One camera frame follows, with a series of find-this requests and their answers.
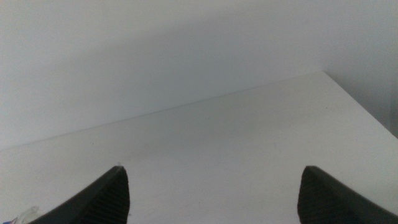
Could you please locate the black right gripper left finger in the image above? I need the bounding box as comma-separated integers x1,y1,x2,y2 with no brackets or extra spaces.
28,165,131,224

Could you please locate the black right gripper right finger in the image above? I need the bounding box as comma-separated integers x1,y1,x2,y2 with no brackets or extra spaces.
297,165,398,224

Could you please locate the white shoe with striped toe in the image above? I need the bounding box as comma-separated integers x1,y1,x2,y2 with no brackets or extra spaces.
17,205,40,224

